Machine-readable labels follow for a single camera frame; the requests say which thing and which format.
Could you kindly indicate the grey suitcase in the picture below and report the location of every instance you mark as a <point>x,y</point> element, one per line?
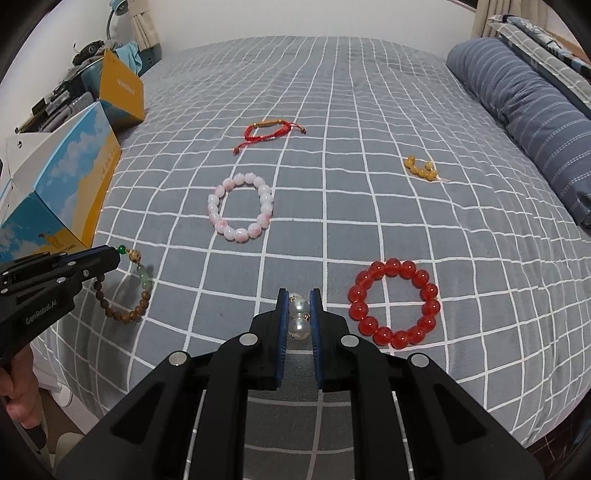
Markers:
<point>47,117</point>

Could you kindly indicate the grey checked pillow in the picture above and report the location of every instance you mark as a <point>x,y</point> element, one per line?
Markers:
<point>558,65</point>

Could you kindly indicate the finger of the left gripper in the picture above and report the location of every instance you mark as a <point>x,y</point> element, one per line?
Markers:
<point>102,253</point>
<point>86,271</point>

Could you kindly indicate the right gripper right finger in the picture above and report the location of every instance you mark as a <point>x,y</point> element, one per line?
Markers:
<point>410,419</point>

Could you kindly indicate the black items on suitcase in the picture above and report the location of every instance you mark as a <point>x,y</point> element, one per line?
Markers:
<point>89,51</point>

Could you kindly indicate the blue desk lamp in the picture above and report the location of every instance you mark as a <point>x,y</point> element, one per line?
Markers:
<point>117,8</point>

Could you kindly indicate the beige curtain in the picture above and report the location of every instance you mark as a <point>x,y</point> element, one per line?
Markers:
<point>142,24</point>

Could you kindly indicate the grey checked bed sheet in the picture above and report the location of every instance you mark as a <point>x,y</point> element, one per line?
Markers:
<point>293,163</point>

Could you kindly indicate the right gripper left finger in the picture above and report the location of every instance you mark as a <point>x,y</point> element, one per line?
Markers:
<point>186,418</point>

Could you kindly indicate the blue striped pillow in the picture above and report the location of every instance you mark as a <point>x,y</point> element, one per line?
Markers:
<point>538,117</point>

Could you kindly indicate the blue yellow cardboard box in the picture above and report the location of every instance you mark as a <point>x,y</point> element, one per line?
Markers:
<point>53,184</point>

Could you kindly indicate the teal cloth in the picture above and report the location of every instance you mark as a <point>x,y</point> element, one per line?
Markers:
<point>129,55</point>

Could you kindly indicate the left hand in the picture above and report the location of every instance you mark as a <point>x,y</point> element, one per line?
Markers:
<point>21,387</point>

